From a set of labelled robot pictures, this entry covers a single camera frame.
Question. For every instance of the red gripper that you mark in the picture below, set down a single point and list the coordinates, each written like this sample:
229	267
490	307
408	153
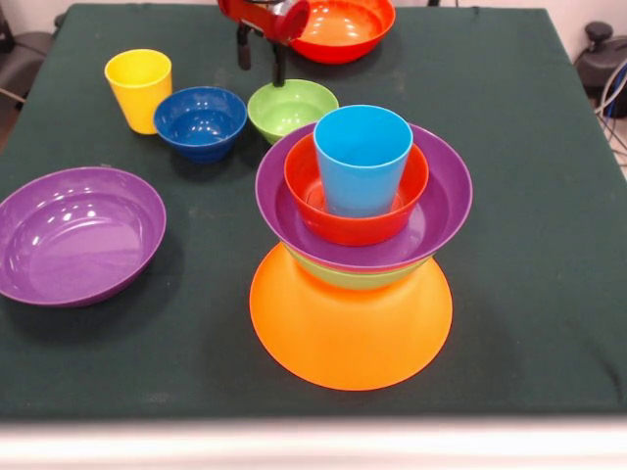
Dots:
264	19

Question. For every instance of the small green plastic bowl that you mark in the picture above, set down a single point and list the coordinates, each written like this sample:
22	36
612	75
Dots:
289	110

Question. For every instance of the large red plastic bowl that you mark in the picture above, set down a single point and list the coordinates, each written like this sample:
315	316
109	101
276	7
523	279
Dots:
348	34

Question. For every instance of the blue plastic bowl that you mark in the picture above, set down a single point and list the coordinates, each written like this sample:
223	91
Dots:
201	127

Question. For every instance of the light blue plastic cup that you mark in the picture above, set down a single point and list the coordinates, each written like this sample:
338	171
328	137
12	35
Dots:
362	181

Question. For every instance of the small red plastic bowl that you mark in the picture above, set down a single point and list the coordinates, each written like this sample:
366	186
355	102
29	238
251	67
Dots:
352	227

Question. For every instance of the purple plastic bowl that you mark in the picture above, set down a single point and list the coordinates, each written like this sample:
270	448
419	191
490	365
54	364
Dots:
78	235
446	196

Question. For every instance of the large green plastic bowl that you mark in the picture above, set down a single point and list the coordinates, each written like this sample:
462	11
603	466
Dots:
352	280

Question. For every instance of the large orange plastic bowl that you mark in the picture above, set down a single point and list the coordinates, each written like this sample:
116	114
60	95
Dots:
348	338

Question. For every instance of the yellow plastic cup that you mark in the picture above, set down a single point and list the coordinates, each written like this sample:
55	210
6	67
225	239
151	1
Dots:
139	93

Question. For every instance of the dark grey stand base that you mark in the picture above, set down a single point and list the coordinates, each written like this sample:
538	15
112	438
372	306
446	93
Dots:
29	54
600	54

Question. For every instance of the dark green tablecloth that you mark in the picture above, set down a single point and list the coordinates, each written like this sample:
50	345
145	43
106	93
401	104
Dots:
514	245

